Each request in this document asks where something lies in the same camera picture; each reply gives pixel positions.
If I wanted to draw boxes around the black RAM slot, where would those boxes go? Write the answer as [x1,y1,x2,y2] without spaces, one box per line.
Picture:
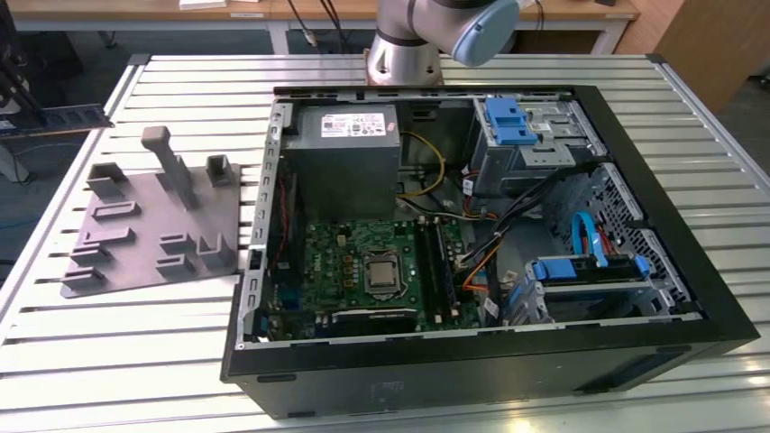
[418,217,439,319]

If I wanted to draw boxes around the black office chair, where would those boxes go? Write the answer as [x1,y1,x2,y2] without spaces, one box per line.
[23,26,84,109]

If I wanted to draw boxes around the wooden desk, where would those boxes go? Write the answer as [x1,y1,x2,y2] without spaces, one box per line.
[0,0,642,56]

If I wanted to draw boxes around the grey parts rack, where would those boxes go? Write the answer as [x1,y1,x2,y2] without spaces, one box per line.
[58,125,253,299]

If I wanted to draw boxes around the grey power supply unit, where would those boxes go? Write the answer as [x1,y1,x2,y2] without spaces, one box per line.
[282,104,403,223]

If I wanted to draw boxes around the green motherboard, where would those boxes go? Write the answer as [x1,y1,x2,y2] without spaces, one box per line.
[263,217,486,343]

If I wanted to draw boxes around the CPU socket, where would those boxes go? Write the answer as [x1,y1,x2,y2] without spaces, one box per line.
[359,248,407,301]

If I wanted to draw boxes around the silver CPU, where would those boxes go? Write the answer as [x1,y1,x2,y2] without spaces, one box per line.
[366,261,401,288]

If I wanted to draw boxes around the black graphics card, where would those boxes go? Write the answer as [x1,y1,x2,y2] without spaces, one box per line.
[329,308,422,336]

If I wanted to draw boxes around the metal optical drive cage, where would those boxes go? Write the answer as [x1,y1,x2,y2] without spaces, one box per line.
[471,97,607,198]

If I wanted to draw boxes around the hard disk in blue carrier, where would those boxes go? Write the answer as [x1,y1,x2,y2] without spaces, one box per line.
[531,255,653,284]

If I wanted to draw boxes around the black PC case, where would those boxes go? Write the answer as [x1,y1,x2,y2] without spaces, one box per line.
[219,84,761,419]

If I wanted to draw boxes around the metal disk bay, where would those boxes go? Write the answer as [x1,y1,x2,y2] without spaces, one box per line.
[498,269,705,327]

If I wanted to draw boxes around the wooden cabinet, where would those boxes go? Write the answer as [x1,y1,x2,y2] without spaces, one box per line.
[653,0,770,116]

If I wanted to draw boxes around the yellow wire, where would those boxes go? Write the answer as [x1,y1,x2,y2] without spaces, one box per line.
[398,130,447,198]

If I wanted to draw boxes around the blue plastic drive bracket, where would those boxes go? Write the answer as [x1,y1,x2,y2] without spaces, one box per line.
[483,97,542,147]

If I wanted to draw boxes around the orange and red wires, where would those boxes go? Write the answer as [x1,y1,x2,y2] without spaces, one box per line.
[458,241,505,297]

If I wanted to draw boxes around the blue flat data cable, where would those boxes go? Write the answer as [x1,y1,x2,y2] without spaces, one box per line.
[569,210,610,268]

